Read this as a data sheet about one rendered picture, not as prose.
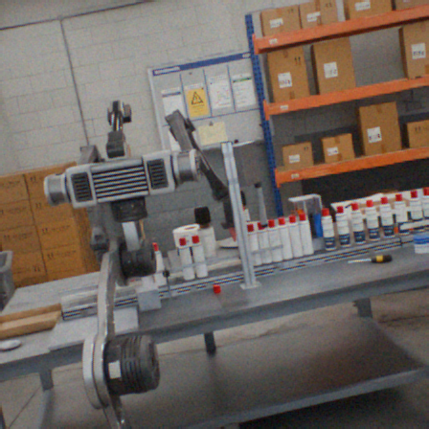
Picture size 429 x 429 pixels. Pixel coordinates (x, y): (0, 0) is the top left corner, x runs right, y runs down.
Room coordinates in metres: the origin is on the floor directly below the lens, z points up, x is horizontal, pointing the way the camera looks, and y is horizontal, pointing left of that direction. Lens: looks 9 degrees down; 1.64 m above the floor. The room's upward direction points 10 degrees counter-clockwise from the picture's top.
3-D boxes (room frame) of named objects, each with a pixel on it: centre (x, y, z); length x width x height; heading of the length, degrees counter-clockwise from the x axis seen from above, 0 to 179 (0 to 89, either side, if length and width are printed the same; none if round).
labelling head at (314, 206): (3.16, -0.46, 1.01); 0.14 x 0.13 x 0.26; 97
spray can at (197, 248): (3.00, 0.11, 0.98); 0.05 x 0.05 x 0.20
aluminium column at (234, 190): (2.88, -0.11, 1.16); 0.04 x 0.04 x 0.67; 7
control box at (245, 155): (2.95, -0.16, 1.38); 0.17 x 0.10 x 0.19; 152
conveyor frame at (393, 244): (3.02, -0.04, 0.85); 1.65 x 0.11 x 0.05; 97
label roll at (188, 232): (3.58, 0.15, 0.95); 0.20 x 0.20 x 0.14
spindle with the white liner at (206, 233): (3.29, 0.06, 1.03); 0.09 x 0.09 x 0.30
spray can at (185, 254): (2.99, 0.17, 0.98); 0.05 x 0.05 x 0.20
